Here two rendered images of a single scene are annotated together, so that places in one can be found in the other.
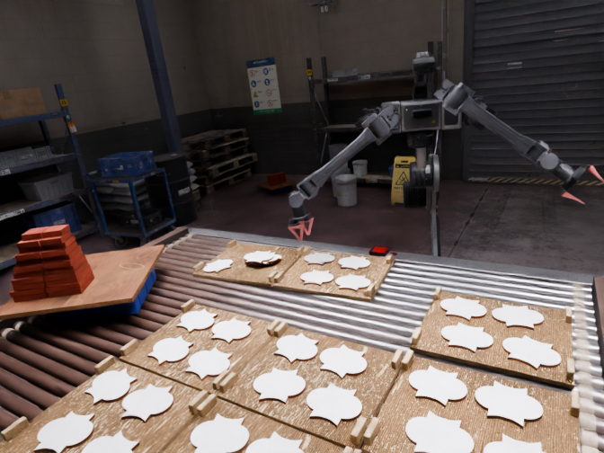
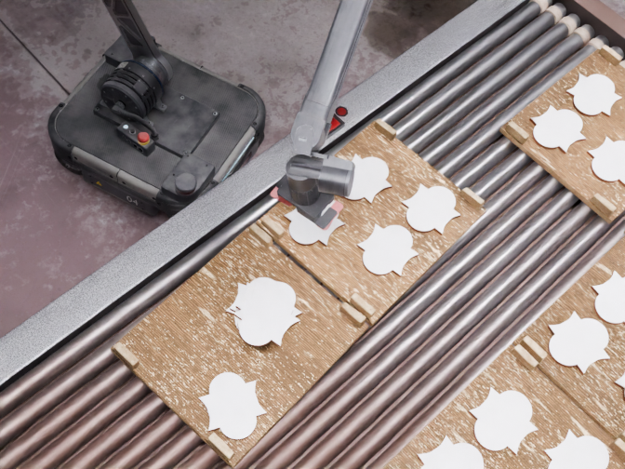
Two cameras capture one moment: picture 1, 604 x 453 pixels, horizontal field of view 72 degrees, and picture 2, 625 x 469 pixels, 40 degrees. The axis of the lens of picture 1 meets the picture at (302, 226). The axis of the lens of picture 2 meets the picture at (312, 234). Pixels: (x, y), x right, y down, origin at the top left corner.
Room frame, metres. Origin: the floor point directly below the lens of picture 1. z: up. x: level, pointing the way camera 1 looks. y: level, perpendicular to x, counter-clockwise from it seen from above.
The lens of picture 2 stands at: (1.60, 0.92, 2.60)
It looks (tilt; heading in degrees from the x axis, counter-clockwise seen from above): 60 degrees down; 275
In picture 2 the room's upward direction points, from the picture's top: 11 degrees clockwise
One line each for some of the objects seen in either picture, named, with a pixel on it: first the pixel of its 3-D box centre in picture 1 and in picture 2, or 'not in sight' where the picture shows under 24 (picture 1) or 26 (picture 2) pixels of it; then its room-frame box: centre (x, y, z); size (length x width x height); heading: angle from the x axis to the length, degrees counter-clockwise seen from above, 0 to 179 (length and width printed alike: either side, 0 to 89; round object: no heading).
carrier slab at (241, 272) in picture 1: (251, 262); (242, 338); (1.76, 0.25, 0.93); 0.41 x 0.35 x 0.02; 63
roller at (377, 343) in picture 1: (273, 321); (463, 355); (1.30, 0.14, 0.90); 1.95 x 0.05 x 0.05; 58
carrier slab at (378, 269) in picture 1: (335, 272); (373, 217); (1.56, -0.12, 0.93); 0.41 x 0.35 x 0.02; 62
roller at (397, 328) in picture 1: (288, 306); (430, 322); (1.38, 0.09, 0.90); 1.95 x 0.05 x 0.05; 58
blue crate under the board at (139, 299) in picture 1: (109, 288); not in sight; (1.56, 0.83, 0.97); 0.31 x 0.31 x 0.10; 2
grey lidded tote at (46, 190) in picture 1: (48, 186); not in sight; (5.06, 3.03, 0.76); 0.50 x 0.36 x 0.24; 153
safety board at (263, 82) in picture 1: (263, 86); not in sight; (7.56, 0.38, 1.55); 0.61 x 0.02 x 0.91; 57
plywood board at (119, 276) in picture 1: (90, 277); not in sight; (1.57, 0.89, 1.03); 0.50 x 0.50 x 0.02; 2
